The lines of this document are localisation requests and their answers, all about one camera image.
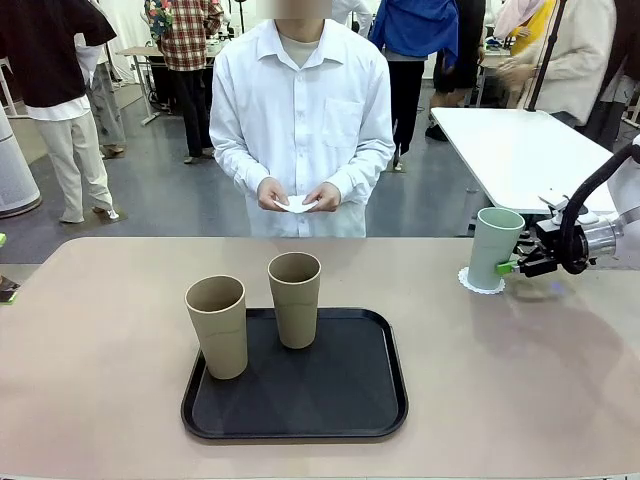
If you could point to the white background desk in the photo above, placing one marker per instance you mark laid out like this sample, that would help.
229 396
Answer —
135 51

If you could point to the person in blue jacket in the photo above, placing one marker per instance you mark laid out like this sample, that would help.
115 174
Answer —
415 25

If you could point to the person in white shirt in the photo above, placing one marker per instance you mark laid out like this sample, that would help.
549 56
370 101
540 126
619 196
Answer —
300 125

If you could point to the tan plastic cup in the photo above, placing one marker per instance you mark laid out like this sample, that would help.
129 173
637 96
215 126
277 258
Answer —
220 335
295 310

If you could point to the person's right forearm white sleeve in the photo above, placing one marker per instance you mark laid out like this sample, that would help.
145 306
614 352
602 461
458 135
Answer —
240 170

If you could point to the person in black t-shirt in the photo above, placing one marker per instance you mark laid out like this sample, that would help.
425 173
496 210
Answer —
45 50

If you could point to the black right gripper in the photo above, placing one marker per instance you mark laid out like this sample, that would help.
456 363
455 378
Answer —
550 240

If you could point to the black stand pole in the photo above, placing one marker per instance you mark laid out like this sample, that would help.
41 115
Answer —
546 65

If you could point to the white air purifier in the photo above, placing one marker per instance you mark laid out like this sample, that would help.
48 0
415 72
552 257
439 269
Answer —
15 175

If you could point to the white paper doily coaster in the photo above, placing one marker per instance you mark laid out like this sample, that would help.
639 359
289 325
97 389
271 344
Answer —
296 204
463 278

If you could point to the person's left forearm white sleeve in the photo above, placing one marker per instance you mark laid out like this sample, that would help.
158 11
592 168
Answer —
365 167

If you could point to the person in yellow top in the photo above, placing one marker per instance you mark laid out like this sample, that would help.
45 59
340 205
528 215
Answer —
535 25

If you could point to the person in dark clothes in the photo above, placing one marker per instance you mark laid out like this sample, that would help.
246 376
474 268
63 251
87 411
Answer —
625 60

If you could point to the pale green plastic cup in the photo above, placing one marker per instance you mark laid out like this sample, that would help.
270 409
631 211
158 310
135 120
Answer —
492 250

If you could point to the black plastic tray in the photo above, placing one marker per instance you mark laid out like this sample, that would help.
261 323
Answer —
300 400

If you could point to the person in cream jacket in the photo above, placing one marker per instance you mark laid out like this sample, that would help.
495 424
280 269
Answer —
575 65

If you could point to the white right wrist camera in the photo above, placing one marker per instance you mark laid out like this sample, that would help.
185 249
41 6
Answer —
582 218

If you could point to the person's right hand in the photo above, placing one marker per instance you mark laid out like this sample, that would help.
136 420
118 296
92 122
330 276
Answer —
270 192

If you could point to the person's left hand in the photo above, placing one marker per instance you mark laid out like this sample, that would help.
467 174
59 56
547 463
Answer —
330 197

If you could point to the person in grey trousers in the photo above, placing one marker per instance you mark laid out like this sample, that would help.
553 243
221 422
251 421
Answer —
107 110

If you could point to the person in plaid shirt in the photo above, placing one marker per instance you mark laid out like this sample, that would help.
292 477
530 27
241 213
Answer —
190 35

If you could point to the white background table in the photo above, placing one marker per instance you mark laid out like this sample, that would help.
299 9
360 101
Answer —
525 155

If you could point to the person in black coat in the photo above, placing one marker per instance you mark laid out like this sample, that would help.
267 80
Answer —
465 65

